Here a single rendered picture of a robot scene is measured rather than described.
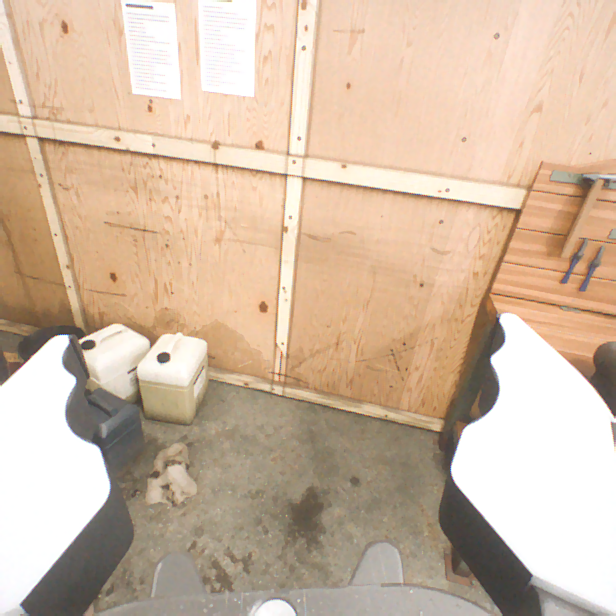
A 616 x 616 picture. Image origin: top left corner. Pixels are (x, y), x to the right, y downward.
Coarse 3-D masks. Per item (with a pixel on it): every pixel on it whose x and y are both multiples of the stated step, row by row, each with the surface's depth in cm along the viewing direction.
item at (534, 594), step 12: (612, 432) 7; (528, 600) 5; (540, 600) 5; (552, 600) 5; (564, 600) 5; (516, 612) 6; (528, 612) 5; (540, 612) 5; (552, 612) 5; (564, 612) 5; (576, 612) 5; (588, 612) 5
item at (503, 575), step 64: (512, 320) 11; (512, 384) 8; (576, 384) 8; (512, 448) 7; (576, 448) 7; (448, 512) 7; (512, 512) 6; (576, 512) 6; (512, 576) 6; (576, 576) 5
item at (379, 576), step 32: (384, 544) 6; (160, 576) 5; (192, 576) 5; (352, 576) 5; (384, 576) 5; (128, 608) 5; (160, 608) 5; (192, 608) 5; (224, 608) 5; (256, 608) 5; (288, 608) 5; (320, 608) 5; (352, 608) 5; (384, 608) 5; (416, 608) 5; (448, 608) 5; (480, 608) 5
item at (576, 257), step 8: (584, 240) 131; (584, 248) 132; (600, 248) 132; (576, 256) 134; (600, 256) 133; (592, 264) 134; (600, 264) 132; (568, 272) 138; (592, 272) 136; (584, 280) 138; (584, 288) 139
